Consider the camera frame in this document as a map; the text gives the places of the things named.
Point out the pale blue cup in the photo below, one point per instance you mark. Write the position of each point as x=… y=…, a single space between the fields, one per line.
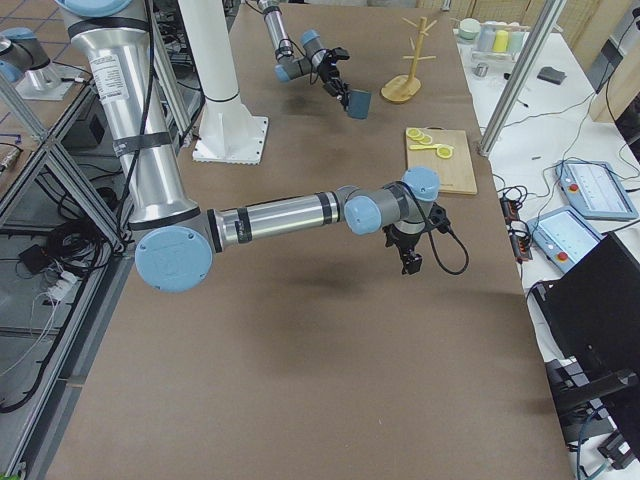
x=486 y=39

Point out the white column with base plate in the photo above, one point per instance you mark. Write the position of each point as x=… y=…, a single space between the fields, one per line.
x=228 y=132

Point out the dark grey box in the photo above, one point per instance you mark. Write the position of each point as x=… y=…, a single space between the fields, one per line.
x=551 y=75

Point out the teal cup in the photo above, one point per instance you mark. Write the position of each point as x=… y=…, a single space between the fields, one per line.
x=515 y=42

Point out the yellow plastic knife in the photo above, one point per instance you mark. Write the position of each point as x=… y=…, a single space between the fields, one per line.
x=424 y=147

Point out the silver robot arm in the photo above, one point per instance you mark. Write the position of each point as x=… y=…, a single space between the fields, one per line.
x=175 y=240
x=311 y=57

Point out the light green bowl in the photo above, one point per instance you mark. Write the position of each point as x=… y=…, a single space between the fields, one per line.
x=468 y=29

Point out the wooden cup storage rack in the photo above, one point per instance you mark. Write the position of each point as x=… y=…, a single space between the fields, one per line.
x=403 y=87

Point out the wooden cutting board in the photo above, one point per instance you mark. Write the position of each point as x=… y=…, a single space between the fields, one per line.
x=456 y=174

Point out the black power strip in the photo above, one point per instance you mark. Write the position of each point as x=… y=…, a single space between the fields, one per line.
x=518 y=231

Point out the teach pendant far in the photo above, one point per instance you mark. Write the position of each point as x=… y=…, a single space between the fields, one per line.
x=593 y=190

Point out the blue cup with green inside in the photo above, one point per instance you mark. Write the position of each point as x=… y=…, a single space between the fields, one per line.
x=358 y=104

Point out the aluminium frame post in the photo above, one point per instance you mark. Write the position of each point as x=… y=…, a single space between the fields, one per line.
x=533 y=46

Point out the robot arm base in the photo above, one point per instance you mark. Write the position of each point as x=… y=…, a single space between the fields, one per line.
x=25 y=62

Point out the yellow cup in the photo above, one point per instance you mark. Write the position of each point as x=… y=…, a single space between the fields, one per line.
x=501 y=40

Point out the teach pendant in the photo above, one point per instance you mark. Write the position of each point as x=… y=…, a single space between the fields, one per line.
x=564 y=236
x=593 y=190

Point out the black monitor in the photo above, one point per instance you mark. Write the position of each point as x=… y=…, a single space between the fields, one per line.
x=593 y=315

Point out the teach pendant near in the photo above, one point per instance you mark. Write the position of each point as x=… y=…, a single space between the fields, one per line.
x=564 y=236

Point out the small metal cup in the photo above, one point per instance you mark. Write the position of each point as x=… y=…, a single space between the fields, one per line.
x=481 y=70

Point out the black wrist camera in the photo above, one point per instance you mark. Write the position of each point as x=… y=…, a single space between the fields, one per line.
x=438 y=219
x=337 y=54

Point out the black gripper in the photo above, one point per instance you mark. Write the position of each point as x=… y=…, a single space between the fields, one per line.
x=330 y=75
x=405 y=241

